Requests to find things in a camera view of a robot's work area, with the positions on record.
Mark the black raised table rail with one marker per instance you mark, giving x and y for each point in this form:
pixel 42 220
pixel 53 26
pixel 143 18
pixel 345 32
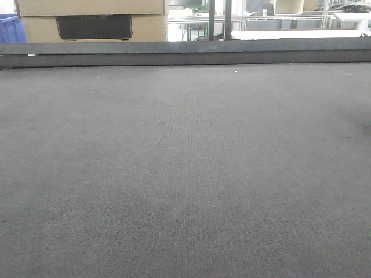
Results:
pixel 90 54

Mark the large cardboard box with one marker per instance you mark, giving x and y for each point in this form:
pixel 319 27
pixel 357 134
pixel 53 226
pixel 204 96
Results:
pixel 94 21

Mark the blue plastic crate on table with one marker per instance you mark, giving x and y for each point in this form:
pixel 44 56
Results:
pixel 12 29

